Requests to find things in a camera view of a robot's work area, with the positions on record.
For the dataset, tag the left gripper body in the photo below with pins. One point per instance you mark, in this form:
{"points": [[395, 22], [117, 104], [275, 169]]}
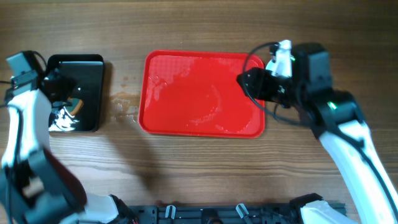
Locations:
{"points": [[64, 84]]}

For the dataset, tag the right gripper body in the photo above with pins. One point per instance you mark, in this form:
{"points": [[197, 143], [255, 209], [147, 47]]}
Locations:
{"points": [[272, 88]]}

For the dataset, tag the green and orange sponge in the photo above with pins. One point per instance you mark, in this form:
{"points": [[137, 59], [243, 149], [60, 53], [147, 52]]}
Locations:
{"points": [[73, 106]]}

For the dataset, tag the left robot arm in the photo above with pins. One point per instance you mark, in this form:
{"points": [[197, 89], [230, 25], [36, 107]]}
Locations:
{"points": [[36, 187]]}

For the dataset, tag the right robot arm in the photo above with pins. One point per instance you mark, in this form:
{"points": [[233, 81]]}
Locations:
{"points": [[335, 119]]}

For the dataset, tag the red plastic tray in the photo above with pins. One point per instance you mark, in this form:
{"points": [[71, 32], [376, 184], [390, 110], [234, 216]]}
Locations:
{"points": [[194, 93]]}

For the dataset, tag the black rectangular container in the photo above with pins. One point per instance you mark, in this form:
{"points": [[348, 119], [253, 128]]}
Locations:
{"points": [[88, 72]]}

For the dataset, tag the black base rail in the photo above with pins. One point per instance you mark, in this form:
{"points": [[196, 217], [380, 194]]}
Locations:
{"points": [[258, 214]]}

